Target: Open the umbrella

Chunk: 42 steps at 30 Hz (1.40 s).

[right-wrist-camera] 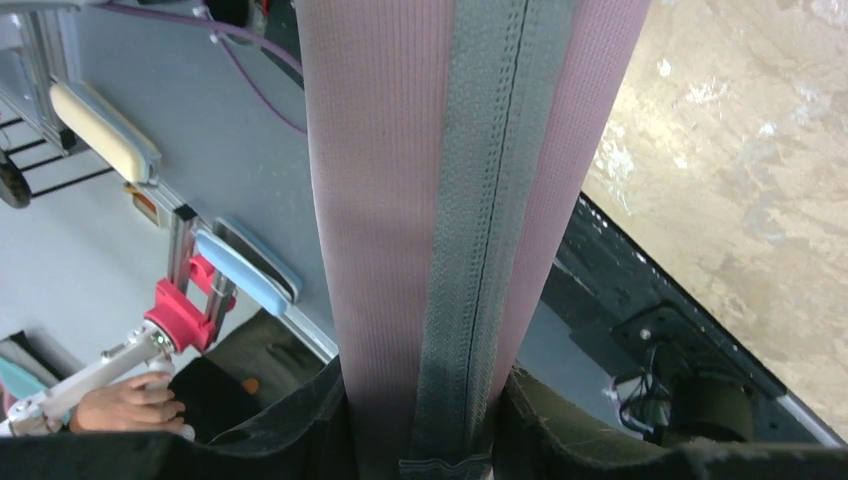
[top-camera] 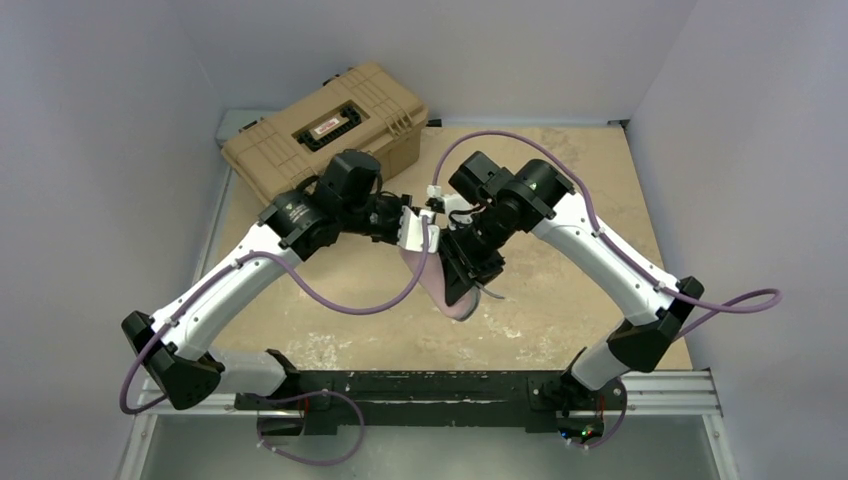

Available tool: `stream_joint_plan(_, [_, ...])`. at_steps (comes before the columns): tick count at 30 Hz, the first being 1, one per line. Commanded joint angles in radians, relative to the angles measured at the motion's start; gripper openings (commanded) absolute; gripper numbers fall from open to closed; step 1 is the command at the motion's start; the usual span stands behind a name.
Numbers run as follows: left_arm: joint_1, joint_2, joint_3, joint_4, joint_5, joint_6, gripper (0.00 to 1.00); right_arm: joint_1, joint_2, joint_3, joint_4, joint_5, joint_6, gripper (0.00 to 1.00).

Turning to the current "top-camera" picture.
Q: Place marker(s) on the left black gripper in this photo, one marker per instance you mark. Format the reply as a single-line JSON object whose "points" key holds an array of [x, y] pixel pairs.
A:
{"points": [[387, 225]]}

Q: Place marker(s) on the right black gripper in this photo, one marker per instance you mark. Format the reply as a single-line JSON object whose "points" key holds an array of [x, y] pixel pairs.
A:
{"points": [[473, 263]]}

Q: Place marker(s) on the pink grey umbrella case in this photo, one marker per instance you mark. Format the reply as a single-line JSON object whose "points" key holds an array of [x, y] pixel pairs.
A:
{"points": [[433, 281]]}

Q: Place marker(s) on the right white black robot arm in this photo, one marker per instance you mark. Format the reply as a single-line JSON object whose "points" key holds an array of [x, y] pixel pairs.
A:
{"points": [[538, 199]]}

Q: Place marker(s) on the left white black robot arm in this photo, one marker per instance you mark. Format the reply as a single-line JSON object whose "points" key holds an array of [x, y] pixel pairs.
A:
{"points": [[173, 344]]}

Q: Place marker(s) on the tan plastic toolbox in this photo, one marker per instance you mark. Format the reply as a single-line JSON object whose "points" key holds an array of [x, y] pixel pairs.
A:
{"points": [[363, 109]]}

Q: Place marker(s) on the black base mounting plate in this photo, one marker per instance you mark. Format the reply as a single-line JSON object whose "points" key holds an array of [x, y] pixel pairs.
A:
{"points": [[536, 401]]}

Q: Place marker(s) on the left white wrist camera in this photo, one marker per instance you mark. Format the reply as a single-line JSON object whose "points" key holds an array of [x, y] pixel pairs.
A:
{"points": [[418, 231]]}

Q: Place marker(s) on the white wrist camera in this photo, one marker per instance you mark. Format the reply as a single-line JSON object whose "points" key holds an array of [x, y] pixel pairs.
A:
{"points": [[418, 231], [453, 206]]}

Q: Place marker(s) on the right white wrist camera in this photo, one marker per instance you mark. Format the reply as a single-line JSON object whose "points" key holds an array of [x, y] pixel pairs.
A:
{"points": [[453, 206]]}

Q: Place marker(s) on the aluminium frame rail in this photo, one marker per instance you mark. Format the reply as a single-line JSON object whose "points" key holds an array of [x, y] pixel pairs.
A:
{"points": [[672, 428]]}

